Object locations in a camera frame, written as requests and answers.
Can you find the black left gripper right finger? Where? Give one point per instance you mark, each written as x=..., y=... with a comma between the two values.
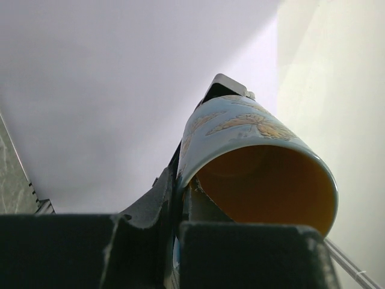
x=216, y=252

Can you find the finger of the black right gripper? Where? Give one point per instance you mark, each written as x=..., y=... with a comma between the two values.
x=222, y=85

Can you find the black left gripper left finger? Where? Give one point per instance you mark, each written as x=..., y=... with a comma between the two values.
x=125, y=250

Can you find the blue mug orange inside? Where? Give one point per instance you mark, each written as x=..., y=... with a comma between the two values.
x=253, y=167

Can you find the aluminium mounting rail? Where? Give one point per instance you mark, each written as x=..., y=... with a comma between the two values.
x=17, y=192

